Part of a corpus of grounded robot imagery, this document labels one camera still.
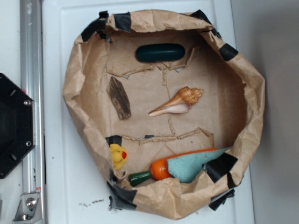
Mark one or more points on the yellow rubber duck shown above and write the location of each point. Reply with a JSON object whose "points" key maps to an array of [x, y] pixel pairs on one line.
{"points": [[119, 155]]}

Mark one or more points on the brown wood chip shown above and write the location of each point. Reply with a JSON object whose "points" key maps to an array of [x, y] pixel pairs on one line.
{"points": [[119, 98]]}

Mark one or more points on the aluminium extrusion rail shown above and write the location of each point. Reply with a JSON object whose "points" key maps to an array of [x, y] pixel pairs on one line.
{"points": [[33, 165]]}

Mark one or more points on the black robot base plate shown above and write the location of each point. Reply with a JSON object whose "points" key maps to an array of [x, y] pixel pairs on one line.
{"points": [[16, 125]]}

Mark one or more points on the orange toy carrot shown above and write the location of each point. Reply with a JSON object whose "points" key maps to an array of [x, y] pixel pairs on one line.
{"points": [[158, 169]]}

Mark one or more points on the metal corner bracket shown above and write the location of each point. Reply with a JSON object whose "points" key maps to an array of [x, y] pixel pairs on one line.
{"points": [[29, 209]]}

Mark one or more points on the tan spiral seashell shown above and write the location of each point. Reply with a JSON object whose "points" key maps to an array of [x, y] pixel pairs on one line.
{"points": [[180, 103]]}

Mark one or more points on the brown paper-lined bin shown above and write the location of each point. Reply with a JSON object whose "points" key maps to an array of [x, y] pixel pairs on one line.
{"points": [[228, 114]]}

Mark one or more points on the teal cloth piece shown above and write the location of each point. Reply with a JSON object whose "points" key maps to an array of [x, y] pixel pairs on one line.
{"points": [[187, 167]]}

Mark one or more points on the dark green oval stone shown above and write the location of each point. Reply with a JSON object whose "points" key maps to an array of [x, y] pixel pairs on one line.
{"points": [[160, 52]]}

